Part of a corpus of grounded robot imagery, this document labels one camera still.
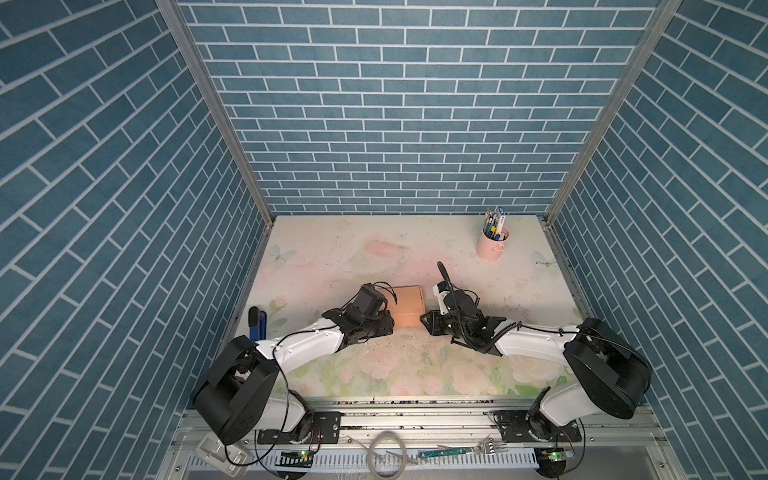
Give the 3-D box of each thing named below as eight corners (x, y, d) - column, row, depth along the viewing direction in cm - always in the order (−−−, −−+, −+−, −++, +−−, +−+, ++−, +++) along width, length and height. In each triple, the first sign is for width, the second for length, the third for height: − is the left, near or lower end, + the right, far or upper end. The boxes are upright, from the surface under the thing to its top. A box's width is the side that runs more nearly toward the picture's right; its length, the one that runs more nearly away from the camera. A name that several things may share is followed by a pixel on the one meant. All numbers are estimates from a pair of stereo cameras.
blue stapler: (254, 342, 91) (247, 334, 86) (255, 315, 96) (248, 307, 92) (266, 339, 91) (260, 331, 87) (266, 312, 97) (260, 304, 93)
